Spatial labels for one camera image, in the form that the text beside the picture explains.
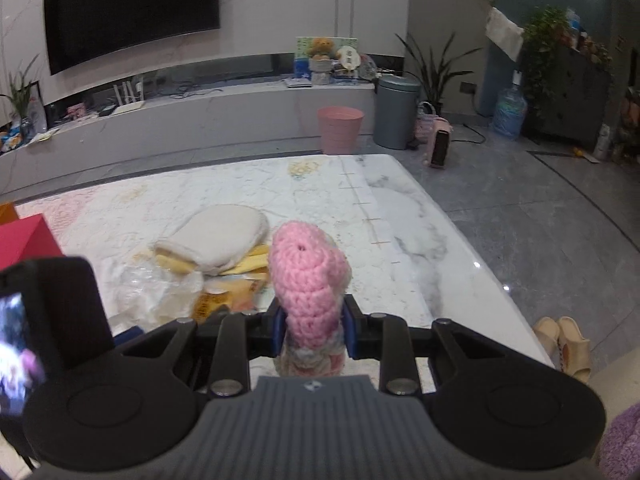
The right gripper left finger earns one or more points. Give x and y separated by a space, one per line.
242 337

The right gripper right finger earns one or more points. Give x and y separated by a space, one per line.
386 339

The pink crochet toy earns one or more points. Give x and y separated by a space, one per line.
310 276

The yellow snack packets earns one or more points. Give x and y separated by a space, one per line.
235 284

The white round cushion pad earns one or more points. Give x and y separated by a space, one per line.
215 238

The clear plastic bag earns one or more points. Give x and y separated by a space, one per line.
143 293

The patterned table cloth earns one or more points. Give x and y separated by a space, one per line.
123 219

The beige slippers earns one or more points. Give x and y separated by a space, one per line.
565 337

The pink waste bin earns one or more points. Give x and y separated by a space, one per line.
339 128

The pink space heater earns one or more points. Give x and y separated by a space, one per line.
439 143

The grey pedal trash can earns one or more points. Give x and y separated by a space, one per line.
396 103

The red lidded clear box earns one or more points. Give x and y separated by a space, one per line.
27 239

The orange cardboard box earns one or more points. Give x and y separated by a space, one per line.
8 213

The white wifi router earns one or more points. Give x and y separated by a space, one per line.
129 95

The blue water bottle jug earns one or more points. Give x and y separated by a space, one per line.
510 112

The tall leafy floor plant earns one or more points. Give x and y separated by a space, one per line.
433 74

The teddy bear decoration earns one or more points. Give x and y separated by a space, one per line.
321 48

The dark cabinet with plants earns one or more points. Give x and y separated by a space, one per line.
567 80

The green potted plant left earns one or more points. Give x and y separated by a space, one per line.
20 91

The white hanging cloth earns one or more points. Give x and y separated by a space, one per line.
505 34

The black wall television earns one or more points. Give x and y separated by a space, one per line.
78 31

